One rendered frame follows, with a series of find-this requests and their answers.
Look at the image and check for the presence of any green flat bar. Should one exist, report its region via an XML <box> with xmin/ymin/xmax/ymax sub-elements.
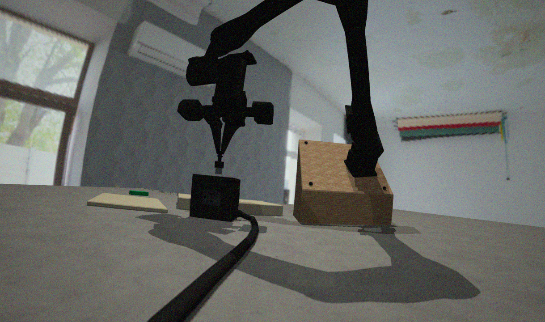
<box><xmin>129</xmin><ymin>191</ymin><xmax>149</xmax><ymax>196</ymax></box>

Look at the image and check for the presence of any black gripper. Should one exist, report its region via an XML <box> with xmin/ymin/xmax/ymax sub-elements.
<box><xmin>177</xmin><ymin>74</ymin><xmax>274</xmax><ymax>154</ymax></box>

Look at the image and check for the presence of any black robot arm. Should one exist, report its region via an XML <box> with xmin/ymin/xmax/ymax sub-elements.
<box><xmin>186</xmin><ymin>0</ymin><xmax>384</xmax><ymax>178</ymax></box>

